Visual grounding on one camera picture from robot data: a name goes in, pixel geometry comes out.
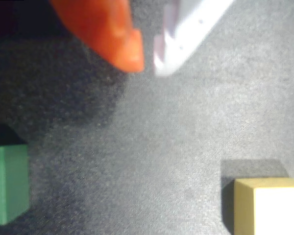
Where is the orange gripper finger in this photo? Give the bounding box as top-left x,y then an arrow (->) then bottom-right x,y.
50,0 -> 146,73

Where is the yellow cube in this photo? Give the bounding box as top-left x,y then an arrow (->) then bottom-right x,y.
233,178 -> 294,235

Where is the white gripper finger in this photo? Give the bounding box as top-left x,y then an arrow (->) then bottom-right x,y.
153,0 -> 236,77

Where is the green cube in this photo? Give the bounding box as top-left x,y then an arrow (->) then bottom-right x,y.
0,143 -> 30,226

